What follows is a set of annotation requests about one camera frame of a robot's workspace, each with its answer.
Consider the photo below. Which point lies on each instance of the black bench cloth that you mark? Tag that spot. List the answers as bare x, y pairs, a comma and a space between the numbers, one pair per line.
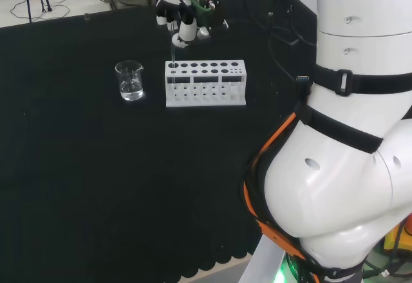
96, 167

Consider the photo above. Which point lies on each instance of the clear glass rod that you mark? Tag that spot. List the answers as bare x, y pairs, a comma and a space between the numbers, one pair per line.
173, 51

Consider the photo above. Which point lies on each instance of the white test tube rack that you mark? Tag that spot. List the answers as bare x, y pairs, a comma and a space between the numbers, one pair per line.
206, 103

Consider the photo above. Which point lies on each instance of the yellow stop button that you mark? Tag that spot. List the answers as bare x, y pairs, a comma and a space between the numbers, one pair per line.
391, 239

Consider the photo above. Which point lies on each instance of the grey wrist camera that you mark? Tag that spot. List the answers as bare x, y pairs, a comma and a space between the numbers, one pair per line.
203, 33

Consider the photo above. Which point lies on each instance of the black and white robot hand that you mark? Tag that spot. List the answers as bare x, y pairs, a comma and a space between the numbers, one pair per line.
188, 27

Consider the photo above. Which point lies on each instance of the clear glass beaker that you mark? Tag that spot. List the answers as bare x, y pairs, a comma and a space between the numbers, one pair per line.
132, 94

